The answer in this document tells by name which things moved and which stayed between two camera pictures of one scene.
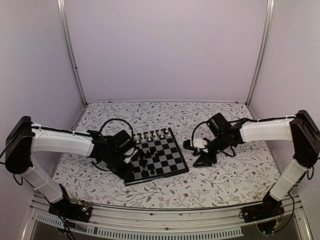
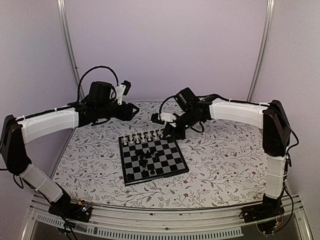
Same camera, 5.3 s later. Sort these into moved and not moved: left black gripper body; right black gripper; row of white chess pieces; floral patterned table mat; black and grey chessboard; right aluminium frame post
Moved: right black gripper; left black gripper body
Not moved: row of white chess pieces; floral patterned table mat; right aluminium frame post; black and grey chessboard
